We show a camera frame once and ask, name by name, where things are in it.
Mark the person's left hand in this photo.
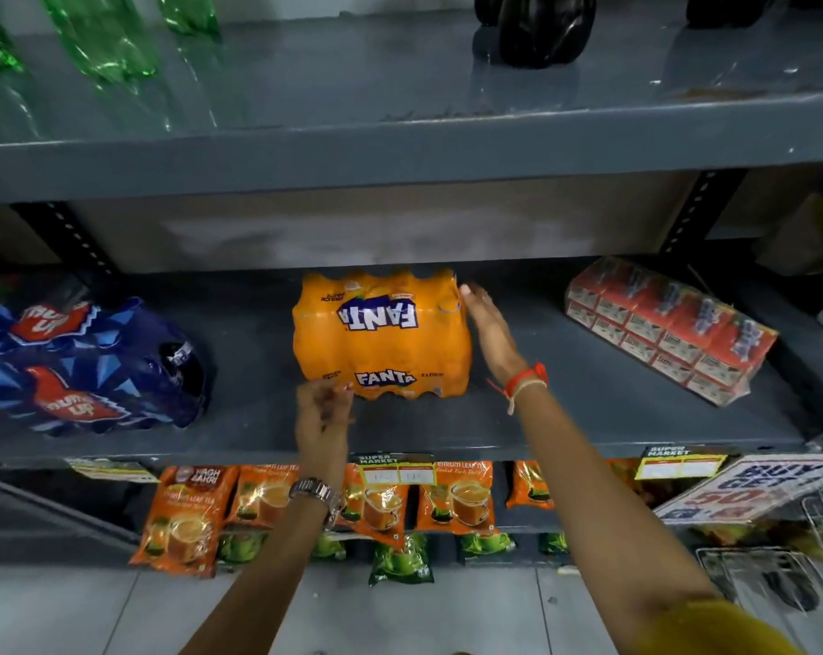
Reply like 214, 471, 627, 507
294, 378, 356, 479

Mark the person's right hand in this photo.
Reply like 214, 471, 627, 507
458, 282, 536, 388

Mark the orange soda bottle pack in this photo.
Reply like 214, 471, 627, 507
291, 267, 474, 402

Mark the person's right forearm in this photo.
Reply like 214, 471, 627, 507
509, 380, 725, 655

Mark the person's left forearm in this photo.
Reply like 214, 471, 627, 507
178, 474, 348, 655

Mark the silver wristwatch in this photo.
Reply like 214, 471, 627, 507
288, 476, 344, 530

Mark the yellow shelf price label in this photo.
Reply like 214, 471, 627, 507
355, 454, 437, 488
634, 445, 728, 481

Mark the grey metal shelving rack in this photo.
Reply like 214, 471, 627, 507
0, 0, 823, 570

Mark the row of orange tea packets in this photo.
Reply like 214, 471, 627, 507
129, 459, 666, 579

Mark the red juice carton pack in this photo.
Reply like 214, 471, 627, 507
564, 256, 780, 408

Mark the blue cola bottle pack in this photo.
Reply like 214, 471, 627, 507
0, 296, 212, 438

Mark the black soda bottle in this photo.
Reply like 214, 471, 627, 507
474, 0, 598, 69
686, 0, 782, 29

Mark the white and red offer sign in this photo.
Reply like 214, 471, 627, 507
653, 454, 823, 526

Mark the brown cardboard box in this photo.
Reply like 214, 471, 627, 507
752, 163, 823, 276

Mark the yellow sleeve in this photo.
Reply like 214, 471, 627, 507
628, 596, 804, 655

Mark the red thread bracelet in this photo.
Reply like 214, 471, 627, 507
487, 363, 550, 416

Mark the wire basket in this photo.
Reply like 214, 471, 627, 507
696, 480, 823, 616

